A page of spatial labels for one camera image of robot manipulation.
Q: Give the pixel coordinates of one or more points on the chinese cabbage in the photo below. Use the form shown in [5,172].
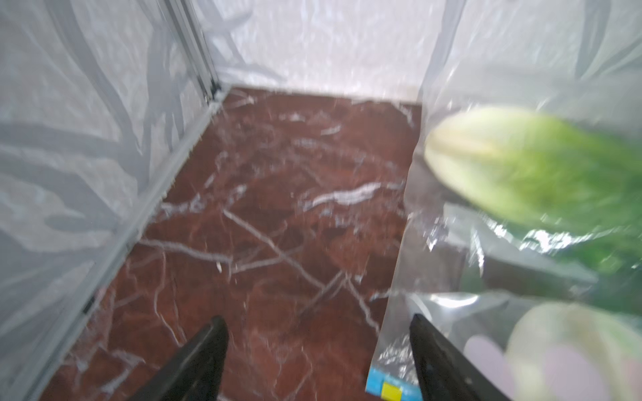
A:
[555,187]
[561,351]

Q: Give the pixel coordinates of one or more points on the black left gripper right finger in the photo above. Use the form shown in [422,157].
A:
[442,371]

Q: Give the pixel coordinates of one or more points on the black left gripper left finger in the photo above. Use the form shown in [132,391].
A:
[195,370]

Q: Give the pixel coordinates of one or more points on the clear zip-top bag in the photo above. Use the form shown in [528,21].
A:
[576,60]
[479,326]

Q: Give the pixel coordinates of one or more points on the aluminium frame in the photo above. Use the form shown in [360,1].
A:
[100,103]

